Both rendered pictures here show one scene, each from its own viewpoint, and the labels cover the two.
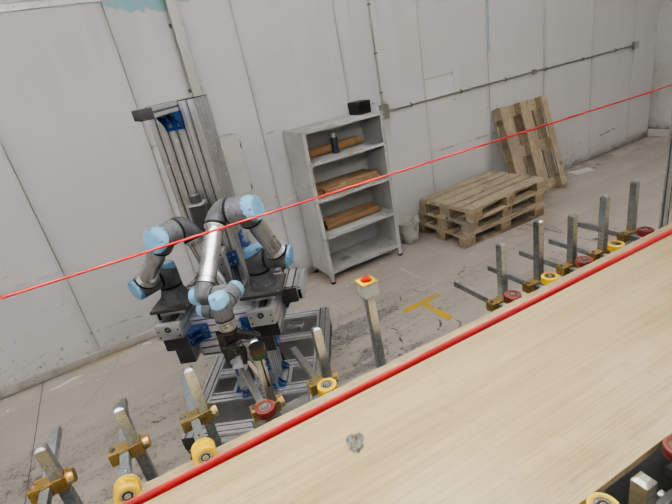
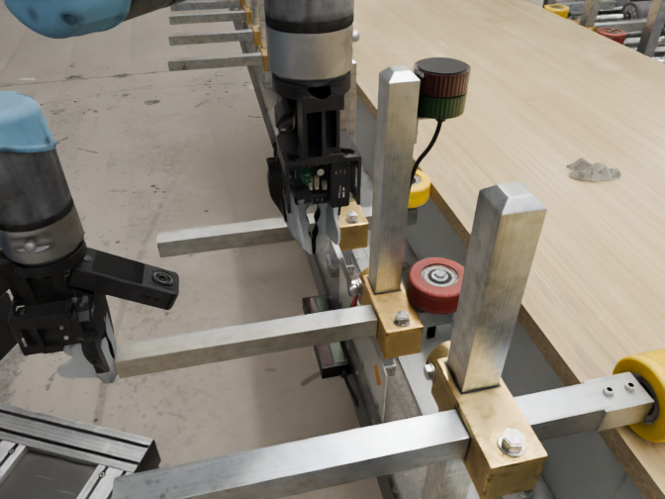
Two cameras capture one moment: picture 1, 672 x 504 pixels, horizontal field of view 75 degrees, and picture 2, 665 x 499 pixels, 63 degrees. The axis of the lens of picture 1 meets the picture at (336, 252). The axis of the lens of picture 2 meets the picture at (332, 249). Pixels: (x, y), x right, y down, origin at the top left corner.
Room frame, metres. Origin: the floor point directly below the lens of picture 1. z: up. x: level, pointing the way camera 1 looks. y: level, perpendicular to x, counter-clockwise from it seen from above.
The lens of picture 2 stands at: (1.40, 0.95, 1.36)
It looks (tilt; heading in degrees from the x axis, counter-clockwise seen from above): 37 degrees down; 279
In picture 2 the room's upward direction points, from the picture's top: straight up
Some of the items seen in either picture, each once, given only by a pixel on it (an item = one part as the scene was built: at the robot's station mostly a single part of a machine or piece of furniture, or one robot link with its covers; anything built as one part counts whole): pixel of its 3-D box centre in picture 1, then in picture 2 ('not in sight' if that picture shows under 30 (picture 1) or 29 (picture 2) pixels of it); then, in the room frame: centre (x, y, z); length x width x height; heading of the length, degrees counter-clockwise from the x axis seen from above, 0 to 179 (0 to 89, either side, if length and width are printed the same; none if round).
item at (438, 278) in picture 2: (268, 416); (434, 305); (1.35, 0.39, 0.85); 0.08 x 0.08 x 0.11
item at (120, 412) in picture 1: (142, 456); not in sight; (1.24, 0.84, 0.89); 0.04 x 0.04 x 0.48; 22
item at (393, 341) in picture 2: (268, 407); (389, 307); (1.41, 0.39, 0.85); 0.14 x 0.06 x 0.05; 112
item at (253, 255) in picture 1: (256, 257); not in sight; (2.15, 0.42, 1.21); 0.13 x 0.12 x 0.14; 74
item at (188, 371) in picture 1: (206, 418); (464, 405); (1.33, 0.61, 0.93); 0.04 x 0.04 x 0.48; 22
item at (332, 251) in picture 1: (346, 196); not in sight; (4.41, -0.22, 0.78); 0.90 x 0.45 x 1.55; 115
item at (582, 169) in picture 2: (354, 440); (594, 167); (1.10, 0.06, 0.91); 0.09 x 0.07 x 0.02; 169
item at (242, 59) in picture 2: (483, 297); (239, 60); (1.97, -0.71, 0.80); 0.44 x 0.03 x 0.04; 22
